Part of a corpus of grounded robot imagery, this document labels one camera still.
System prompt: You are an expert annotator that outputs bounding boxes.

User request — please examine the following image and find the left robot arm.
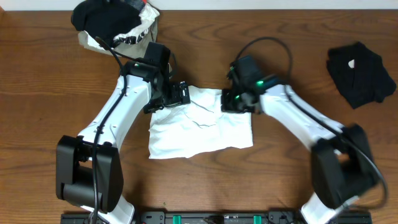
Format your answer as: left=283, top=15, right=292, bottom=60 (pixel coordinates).
left=55, top=62, right=190, bottom=223

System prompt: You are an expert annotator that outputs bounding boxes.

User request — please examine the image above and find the white printed t-shirt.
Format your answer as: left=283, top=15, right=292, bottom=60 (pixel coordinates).
left=149, top=86, right=254, bottom=159

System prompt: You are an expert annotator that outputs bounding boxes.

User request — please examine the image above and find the black folded garment on pile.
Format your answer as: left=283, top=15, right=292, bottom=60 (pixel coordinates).
left=71, top=0, right=141, bottom=47

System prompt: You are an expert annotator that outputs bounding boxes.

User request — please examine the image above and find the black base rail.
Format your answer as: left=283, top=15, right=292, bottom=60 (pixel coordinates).
left=60, top=210, right=373, bottom=224

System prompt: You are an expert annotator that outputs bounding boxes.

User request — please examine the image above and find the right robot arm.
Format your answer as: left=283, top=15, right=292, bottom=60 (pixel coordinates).
left=221, top=72, right=386, bottom=223

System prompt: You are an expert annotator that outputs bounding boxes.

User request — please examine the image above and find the white black-print garment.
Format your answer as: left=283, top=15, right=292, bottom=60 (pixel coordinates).
left=84, top=2, right=160, bottom=49

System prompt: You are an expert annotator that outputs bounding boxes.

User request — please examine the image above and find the black garment right side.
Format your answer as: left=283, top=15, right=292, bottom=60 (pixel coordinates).
left=326, top=42, right=397, bottom=109

